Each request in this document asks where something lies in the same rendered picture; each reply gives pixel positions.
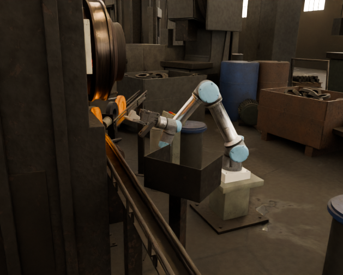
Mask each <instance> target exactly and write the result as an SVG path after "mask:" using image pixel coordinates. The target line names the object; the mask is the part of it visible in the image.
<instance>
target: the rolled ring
mask: <svg viewBox="0 0 343 275"><path fill-rule="evenodd" d="M91 112H93V113H94V114H95V116H96V117H97V118H98V119H99V121H100V122H101V123H103V119H102V115H101V111H100V109H99V107H93V108H92V109H91Z"/></svg>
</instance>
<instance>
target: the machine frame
mask: <svg viewBox="0 0 343 275"><path fill-rule="evenodd" d="M0 275H112V272H111V248H110V223H109V199H108V186H107V162H106V138H105V126H104V125H103V124H102V123H101V122H100V121H99V119H98V118H97V117H96V116H95V114H94V113H93V112H91V110H90V109H89V106H88V88H87V69H86V51H85V33H84V23H83V5H82V0H0Z"/></svg>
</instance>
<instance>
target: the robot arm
mask: <svg viewBox="0 0 343 275"><path fill-rule="evenodd" d="M221 101H222V96H221V94H220V92H219V89H218V87H217V85H216V84H215V83H214V82H212V81H211V80H203V81H201V82H200V83H199V85H198V86H197V87H196V89H195V90H194V91H193V92H192V96H191V97H190V99H189V100H188V101H187V102H186V103H185V104H184V106H183V107H182V108H181V109H180V110H179V112H178V113H177V114H176V115H175V116H174V118H173V119H170V118H166V117H162V116H160V114H159V113H156V112H152V111H149V110H145V109H140V113H139V116H138V115H137V114H136V111H134V110H131V111H130V112H129V114H128V116H123V117H124V118H125V119H127V120H130V121H133V122H136V123H140V124H143V125H145V127H144V128H143V129H142V130H141V131H140V132H139V133H138V135H139V136H140V137H142V138H143V137H144V136H145V135H146V134H147V133H148V132H149V131H150V130H151V129H152V128H153V127H156V128H159V129H162V131H161V138H160V141H159V147H160V148H162V147H164V146H166V145H168V144H172V140H173V137H174V135H175V133H179V132H180V130H181V128H182V125H183V124H184V122H185V121H186V120H187V119H188V118H189V117H190V115H191V114H192V113H193V112H194V111H195V110H196V109H197V107H198V106H199V105H200V104H201V103H203V104H204V106H205V107H206V108H209V110H210V112H211V114H212V116H213V118H214V120H215V122H216V124H217V126H218V128H219V130H220V132H221V134H222V136H223V138H224V140H225V143H224V145H225V150H224V156H223V158H222V169H224V170H226V171H232V172H237V171H241V170H242V167H243V166H242V162H243V161H245V160H246V159H247V157H248V155H249V151H248V148H247V147H246V145H245V143H244V137H243V136H241V135H237V133H236V131H235V129H234V127H233V125H232V123H231V121H230V118H229V116H228V114H227V112H226V110H225V108H224V106H223V104H222V102H221Z"/></svg>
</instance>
